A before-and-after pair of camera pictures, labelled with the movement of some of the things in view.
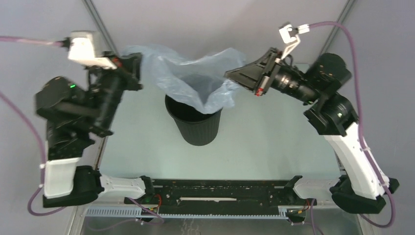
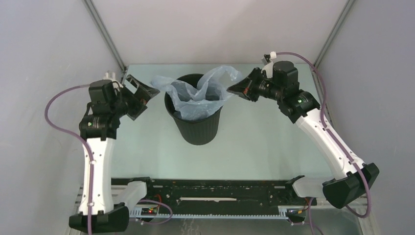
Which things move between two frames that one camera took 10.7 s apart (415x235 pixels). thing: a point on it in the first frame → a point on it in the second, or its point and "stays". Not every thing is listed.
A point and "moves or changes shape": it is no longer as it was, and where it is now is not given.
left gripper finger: (131, 63) → (139, 88)
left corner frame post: (101, 27) stays
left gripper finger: (133, 84) → (142, 106)
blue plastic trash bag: (198, 79) moves or changes shape
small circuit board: (144, 212) stays
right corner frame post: (346, 11) stays
